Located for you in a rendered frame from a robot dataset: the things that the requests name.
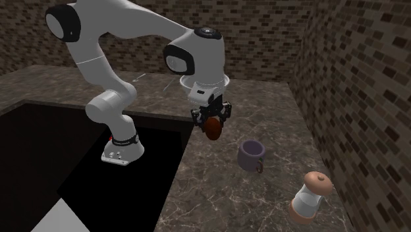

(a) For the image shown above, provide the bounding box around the black robot stand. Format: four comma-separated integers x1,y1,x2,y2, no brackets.
0,99,196,232

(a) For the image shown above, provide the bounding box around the white bowl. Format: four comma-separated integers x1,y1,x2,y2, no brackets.
178,73,231,98

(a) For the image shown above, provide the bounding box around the white and tan pepper mill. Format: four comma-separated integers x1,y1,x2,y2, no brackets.
288,171,334,225

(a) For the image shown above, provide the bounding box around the brown oval object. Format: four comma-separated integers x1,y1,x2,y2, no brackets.
204,116,223,142

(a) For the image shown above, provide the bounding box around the silver knife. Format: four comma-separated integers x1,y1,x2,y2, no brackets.
162,78,177,93

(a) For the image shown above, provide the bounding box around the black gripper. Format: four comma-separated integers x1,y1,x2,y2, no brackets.
190,94,233,127

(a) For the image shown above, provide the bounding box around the purple mug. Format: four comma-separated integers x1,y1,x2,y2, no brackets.
237,139,267,175

